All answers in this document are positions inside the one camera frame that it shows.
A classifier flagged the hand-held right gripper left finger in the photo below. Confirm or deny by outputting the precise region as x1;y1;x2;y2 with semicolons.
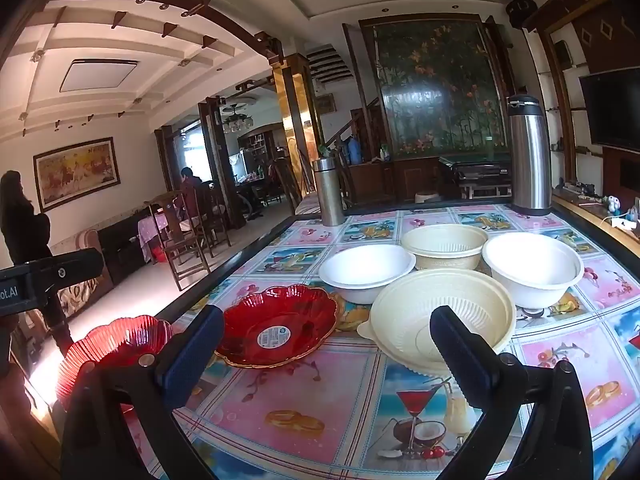
60;305;226;480

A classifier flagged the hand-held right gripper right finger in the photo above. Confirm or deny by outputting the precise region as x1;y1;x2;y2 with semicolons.
429;305;596;480

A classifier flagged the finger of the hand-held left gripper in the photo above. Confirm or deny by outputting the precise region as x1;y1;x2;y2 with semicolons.
29;248;104;311

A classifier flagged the cream ribbed plastic bowl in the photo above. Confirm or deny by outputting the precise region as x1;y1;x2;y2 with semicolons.
357;268;517;376
400;224;489;271

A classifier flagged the red scalloped glass plate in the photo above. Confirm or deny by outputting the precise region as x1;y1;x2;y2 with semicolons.
55;315;173;411
215;284;341;368

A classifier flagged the white plastic bowl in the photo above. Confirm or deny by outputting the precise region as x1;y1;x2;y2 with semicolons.
481;232;585;309
318;245;417;305

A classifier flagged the sofa with patterned blanket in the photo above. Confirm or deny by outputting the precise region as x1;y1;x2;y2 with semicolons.
50;230;116;318

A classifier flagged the dark wooden cabinet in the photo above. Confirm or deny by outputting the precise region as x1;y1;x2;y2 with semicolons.
97;210;156;283

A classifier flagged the pink covered dining table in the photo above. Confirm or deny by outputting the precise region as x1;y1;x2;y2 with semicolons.
138;212;171;261

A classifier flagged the wooden chair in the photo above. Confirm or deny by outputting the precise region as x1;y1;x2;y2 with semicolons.
150;191;212;291

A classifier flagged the printed fruit pattern tablecloth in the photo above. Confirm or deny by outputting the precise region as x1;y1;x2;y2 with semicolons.
125;204;640;480

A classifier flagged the green topped game table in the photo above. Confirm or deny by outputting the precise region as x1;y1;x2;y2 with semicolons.
439;152;512;198

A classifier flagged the wooden side counter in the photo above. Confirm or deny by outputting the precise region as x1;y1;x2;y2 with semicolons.
552;190;640;256

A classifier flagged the square ceiling light panel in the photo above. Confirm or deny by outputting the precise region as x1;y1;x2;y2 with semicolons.
59;59;139;93

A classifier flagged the small steel thermos bottle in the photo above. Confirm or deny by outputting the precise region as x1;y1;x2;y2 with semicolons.
312;156;346;227

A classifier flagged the large steel vacuum flask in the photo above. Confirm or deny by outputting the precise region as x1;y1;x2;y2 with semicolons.
507;94;553;217

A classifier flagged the chandelier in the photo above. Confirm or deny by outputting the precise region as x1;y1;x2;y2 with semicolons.
222;105;253;133

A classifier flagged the floral glass screen panel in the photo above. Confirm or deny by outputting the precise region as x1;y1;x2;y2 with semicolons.
360;15;511;158

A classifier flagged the black television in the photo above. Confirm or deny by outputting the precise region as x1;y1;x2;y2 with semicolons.
579;71;640;151

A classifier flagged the framed wall painting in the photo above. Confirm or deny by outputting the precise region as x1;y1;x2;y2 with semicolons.
33;137;122;212

